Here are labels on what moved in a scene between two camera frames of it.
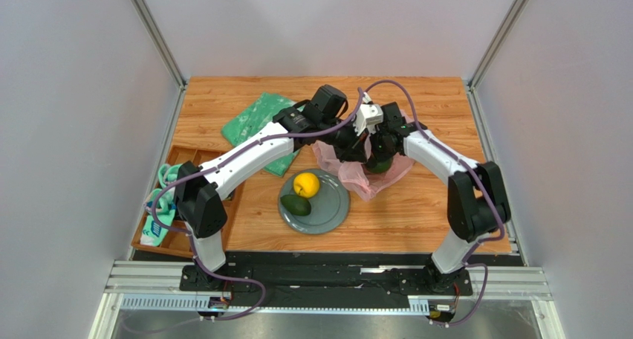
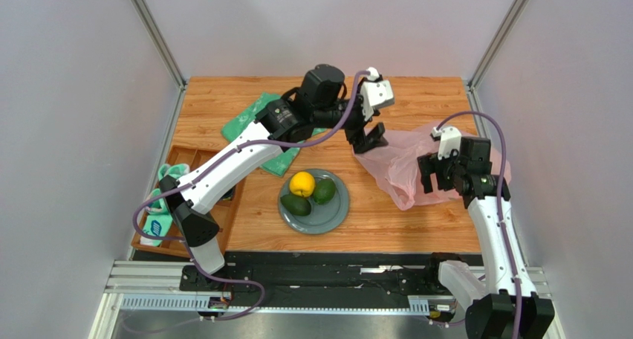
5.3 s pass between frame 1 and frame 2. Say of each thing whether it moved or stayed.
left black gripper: moved
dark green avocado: stayed
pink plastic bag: moved
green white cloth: stayed
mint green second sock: stayed
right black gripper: moved
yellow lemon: stayed
